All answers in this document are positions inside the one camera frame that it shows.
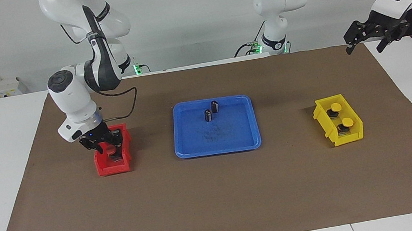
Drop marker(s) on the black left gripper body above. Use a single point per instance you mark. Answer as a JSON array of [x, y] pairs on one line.
[[381, 23]]

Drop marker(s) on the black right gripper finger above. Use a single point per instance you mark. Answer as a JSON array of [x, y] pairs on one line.
[[117, 140], [98, 147]]

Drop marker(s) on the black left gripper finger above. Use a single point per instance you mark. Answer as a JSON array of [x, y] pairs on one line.
[[391, 35], [354, 34]]

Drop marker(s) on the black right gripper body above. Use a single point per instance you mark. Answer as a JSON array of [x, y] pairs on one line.
[[99, 135]]

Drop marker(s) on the red push button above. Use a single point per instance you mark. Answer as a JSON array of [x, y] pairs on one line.
[[111, 150]]

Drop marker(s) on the yellow push button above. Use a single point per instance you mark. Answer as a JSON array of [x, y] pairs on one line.
[[347, 122], [336, 106]]

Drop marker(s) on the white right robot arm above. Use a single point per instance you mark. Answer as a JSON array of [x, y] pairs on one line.
[[71, 99]]

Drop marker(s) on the blue plastic tray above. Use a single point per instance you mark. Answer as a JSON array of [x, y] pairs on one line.
[[234, 136]]

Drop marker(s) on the red plastic bin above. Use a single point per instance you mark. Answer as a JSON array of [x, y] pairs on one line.
[[113, 169]]

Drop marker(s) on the green lit base connector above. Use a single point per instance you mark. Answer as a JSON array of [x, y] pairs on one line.
[[136, 68], [256, 47]]

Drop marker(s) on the black cylindrical capacitor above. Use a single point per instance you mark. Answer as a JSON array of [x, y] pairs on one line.
[[208, 115], [215, 106]]

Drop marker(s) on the yellow plastic bin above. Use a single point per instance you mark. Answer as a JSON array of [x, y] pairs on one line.
[[352, 137]]

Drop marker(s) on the brown paper table mat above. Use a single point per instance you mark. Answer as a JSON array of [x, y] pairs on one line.
[[219, 196]]

